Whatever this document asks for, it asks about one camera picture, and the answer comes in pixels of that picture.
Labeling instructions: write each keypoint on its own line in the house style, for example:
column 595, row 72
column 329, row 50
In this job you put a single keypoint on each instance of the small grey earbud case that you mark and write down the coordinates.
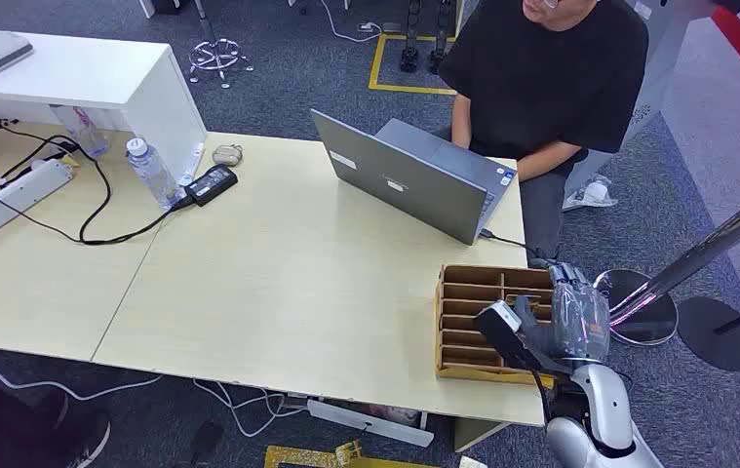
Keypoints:
column 227, row 155

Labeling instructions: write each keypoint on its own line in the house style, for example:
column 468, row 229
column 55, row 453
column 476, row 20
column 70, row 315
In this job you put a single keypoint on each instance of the clear plastic cup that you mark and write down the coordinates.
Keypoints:
column 85, row 132

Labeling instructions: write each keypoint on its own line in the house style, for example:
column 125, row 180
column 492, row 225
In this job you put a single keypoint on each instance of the table leg panel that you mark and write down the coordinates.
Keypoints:
column 476, row 434

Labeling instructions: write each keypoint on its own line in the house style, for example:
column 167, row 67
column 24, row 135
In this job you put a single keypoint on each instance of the chrome stool base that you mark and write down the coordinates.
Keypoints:
column 218, row 57

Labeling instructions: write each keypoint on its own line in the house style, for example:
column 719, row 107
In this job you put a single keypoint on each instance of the black robot leg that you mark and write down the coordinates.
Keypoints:
column 440, row 39
column 410, row 39

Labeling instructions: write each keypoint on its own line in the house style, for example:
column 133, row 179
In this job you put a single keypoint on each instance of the white desk shelf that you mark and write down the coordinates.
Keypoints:
column 85, row 71

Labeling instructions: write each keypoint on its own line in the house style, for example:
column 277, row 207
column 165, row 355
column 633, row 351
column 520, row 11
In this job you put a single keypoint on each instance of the chrome stanchion post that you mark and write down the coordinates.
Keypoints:
column 699, row 255

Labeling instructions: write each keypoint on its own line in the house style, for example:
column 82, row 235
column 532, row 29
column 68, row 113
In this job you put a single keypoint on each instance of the white power strip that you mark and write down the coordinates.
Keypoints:
column 14, row 200

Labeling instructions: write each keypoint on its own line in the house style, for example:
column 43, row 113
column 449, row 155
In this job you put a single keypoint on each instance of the person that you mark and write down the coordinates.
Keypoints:
column 537, row 77

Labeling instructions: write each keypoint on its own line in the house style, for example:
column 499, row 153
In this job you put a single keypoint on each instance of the white bar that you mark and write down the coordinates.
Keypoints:
column 369, row 423

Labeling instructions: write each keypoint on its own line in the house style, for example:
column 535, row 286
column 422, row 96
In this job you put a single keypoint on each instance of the brown slotted card holder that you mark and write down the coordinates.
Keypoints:
column 466, row 303

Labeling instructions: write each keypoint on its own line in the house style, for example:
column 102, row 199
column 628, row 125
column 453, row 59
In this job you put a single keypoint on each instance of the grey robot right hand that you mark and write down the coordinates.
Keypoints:
column 579, row 316

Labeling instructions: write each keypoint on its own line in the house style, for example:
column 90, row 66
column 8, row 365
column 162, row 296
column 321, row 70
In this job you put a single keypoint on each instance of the person's foot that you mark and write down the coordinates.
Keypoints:
column 14, row 426

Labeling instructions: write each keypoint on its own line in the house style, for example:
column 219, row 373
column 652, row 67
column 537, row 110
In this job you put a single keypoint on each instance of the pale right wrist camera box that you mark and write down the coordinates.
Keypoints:
column 502, row 316

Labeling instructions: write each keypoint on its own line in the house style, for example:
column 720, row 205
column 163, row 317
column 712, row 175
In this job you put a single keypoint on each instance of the yellow flat object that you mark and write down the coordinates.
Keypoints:
column 305, row 458

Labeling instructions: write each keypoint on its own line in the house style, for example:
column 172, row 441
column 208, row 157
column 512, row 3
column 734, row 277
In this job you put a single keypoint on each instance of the clear water bottle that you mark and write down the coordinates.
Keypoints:
column 152, row 174

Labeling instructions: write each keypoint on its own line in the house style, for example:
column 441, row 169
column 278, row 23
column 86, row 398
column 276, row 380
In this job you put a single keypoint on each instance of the grey laptop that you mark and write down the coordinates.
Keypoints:
column 408, row 181

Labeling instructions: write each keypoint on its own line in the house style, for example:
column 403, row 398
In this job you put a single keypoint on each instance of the black stanchion post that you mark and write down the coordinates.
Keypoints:
column 712, row 342

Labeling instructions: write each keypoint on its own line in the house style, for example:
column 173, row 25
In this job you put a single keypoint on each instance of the black power adapter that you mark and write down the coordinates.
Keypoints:
column 211, row 185

